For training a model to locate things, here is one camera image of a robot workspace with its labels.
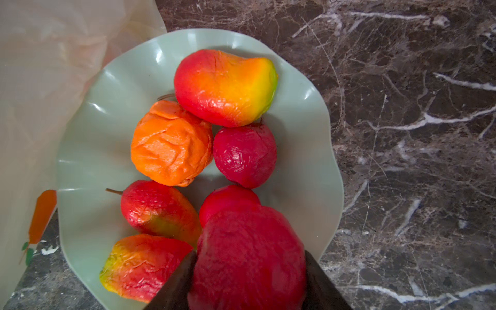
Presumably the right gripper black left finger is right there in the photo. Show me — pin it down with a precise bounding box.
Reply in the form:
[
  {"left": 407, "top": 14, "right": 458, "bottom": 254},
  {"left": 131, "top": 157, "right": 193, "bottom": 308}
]
[{"left": 144, "top": 251, "right": 197, "bottom": 310}]

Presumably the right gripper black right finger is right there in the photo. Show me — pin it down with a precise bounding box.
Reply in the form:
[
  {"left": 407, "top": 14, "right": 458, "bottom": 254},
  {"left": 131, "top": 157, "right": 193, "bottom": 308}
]
[{"left": 302, "top": 251, "right": 353, "bottom": 310}]

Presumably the large dark red fruit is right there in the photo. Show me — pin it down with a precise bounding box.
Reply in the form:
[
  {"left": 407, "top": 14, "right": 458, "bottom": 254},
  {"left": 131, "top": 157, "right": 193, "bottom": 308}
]
[{"left": 187, "top": 206, "right": 307, "bottom": 309}]

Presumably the orange fruit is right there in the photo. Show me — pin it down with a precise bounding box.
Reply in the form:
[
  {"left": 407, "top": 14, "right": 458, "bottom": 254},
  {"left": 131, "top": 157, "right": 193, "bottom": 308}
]
[{"left": 130, "top": 100, "right": 213, "bottom": 187}]

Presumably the red yellow peach fruit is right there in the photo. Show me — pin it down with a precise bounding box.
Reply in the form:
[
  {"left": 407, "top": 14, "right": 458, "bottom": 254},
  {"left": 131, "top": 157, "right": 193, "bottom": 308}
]
[{"left": 174, "top": 49, "right": 278, "bottom": 127}]

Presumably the translucent plastic fruit bag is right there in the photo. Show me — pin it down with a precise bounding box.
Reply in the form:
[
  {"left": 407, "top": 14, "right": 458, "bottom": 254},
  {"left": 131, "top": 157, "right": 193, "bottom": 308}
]
[{"left": 1, "top": 1, "right": 167, "bottom": 304}]

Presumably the red yellow green apple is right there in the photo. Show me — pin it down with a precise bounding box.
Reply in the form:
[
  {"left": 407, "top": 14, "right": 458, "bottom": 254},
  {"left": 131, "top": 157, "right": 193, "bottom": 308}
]
[{"left": 99, "top": 234, "right": 193, "bottom": 303}]

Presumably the red pear with stem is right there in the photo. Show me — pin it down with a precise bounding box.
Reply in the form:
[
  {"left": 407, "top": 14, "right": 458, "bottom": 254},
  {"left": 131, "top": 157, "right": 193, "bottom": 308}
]
[{"left": 106, "top": 180, "right": 202, "bottom": 249}]

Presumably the light green scalloped bowl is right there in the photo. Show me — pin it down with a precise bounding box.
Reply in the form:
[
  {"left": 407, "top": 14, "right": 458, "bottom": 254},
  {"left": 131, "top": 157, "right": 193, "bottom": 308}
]
[{"left": 56, "top": 29, "right": 344, "bottom": 309}]

